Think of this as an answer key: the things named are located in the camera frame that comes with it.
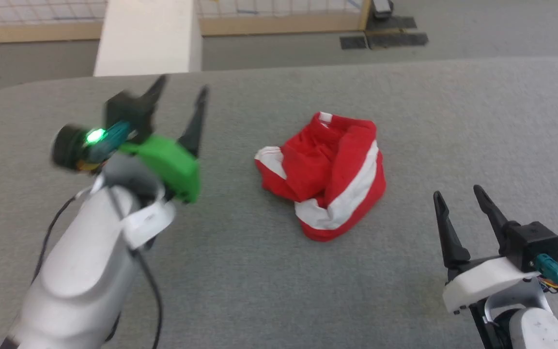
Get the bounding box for red white striped shorts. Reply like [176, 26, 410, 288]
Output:
[254, 111, 387, 242]

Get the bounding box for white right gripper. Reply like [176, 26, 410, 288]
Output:
[433, 184, 542, 316]

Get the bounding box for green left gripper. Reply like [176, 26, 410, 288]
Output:
[118, 74, 210, 204]

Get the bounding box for wooden framed mesh fence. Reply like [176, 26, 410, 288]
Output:
[0, 0, 372, 45]

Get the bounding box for grey wheeled machine base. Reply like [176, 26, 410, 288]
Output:
[371, 0, 396, 20]

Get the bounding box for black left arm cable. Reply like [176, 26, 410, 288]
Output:
[31, 187, 164, 349]

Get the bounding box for white square pillar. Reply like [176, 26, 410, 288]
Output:
[93, 0, 203, 77]

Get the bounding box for small black floor mat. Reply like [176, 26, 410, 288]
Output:
[340, 35, 368, 50]

